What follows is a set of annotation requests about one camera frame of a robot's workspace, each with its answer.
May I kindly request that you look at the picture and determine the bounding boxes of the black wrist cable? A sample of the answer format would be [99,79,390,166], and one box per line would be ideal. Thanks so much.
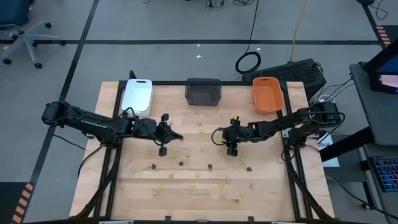
[211,126,233,146]
[123,106,165,147]

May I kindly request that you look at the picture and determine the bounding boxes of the white paper sheet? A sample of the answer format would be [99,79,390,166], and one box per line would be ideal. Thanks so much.
[317,134,340,168]

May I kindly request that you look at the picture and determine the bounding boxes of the black monitor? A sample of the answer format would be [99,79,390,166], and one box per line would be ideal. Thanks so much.
[363,39,398,94]

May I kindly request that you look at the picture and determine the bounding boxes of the dark grey translucent bin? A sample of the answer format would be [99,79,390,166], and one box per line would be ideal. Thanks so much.
[185,77,222,106]

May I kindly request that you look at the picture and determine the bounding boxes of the black computer tower case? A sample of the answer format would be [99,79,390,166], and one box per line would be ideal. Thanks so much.
[241,58,327,100]

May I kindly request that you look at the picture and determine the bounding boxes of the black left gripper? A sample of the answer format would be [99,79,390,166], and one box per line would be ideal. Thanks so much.
[132,113,182,157]

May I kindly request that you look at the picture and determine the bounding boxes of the white plastic bin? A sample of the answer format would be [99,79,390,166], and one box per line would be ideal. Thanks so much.
[121,78,154,117]

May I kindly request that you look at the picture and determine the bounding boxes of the yellow cable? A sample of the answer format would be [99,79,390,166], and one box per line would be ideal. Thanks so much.
[289,0,309,62]

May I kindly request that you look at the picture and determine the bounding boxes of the white power cable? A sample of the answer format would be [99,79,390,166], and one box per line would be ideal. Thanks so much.
[316,94,336,105]

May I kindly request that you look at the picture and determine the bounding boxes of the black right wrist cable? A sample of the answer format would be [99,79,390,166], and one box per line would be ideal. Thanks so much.
[211,126,233,146]

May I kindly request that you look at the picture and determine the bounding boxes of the backlit keyboard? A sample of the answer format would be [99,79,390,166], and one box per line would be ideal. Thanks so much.
[371,155,398,192]

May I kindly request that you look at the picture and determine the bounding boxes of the black coiled cable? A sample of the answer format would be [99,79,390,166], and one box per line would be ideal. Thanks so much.
[234,0,262,75]

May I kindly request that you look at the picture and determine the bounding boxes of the grey office chair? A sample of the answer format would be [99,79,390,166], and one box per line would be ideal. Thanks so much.
[0,21,67,69]

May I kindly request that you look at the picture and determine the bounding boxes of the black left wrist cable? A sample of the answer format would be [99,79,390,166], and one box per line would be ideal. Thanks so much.
[123,106,165,147]

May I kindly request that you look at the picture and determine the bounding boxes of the grey desk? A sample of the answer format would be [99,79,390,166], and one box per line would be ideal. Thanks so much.
[320,61,398,224]

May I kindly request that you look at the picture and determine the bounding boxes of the orange plastic bin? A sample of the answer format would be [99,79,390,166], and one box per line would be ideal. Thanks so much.
[252,77,285,114]

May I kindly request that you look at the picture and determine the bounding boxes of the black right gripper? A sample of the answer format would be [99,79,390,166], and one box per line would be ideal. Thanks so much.
[222,116,251,157]

